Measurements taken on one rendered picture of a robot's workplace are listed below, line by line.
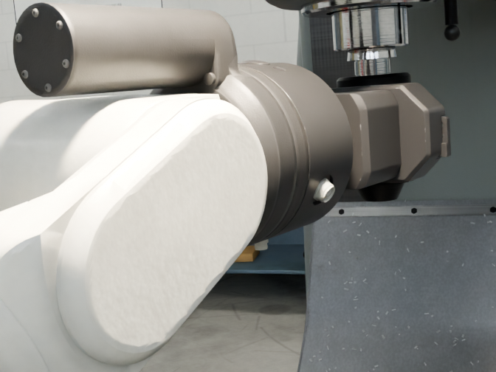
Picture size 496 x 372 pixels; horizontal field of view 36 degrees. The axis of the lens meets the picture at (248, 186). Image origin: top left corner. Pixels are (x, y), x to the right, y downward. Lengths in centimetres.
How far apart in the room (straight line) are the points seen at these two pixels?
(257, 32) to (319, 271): 419
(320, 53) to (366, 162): 50
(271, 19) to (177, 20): 466
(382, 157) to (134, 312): 20
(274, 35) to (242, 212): 470
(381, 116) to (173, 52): 14
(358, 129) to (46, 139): 17
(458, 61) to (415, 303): 26
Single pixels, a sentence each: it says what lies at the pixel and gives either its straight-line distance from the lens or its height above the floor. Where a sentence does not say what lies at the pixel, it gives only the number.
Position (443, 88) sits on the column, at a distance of 87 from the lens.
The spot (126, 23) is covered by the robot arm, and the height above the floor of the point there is 129.
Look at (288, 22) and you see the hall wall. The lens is 495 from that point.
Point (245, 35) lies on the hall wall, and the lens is 505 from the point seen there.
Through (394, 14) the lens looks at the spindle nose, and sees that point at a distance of 49.
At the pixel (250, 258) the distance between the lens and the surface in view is 454.
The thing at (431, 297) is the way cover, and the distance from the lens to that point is 86.
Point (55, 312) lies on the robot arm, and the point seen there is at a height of 120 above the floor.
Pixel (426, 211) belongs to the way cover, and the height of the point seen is 111.
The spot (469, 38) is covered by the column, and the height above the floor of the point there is 129.
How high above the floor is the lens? 126
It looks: 8 degrees down
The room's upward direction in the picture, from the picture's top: 5 degrees counter-clockwise
